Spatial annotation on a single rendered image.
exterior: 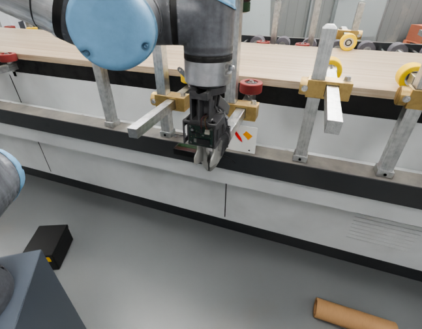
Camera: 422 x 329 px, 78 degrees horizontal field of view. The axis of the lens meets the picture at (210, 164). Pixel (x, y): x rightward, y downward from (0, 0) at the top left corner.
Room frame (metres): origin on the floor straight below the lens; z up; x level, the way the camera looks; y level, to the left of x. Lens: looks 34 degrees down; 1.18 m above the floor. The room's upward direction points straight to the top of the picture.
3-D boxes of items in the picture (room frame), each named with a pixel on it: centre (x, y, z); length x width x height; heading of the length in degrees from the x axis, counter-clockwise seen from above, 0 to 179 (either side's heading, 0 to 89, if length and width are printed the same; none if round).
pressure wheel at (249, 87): (0.92, -0.14, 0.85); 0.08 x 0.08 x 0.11
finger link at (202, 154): (0.51, 0.02, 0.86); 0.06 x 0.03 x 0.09; 160
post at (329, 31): (0.74, -0.30, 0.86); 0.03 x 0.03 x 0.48; 70
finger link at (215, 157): (0.49, -0.01, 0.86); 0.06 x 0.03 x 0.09; 160
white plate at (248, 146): (0.81, -0.03, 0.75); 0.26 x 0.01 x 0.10; 70
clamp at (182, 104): (0.90, 0.15, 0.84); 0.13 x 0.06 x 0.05; 70
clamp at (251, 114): (0.82, -0.09, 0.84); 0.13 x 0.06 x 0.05; 70
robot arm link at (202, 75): (0.51, 0.00, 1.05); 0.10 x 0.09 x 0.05; 70
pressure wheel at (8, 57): (1.38, 1.02, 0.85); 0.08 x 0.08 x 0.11
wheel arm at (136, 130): (0.86, 0.15, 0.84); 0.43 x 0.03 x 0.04; 160
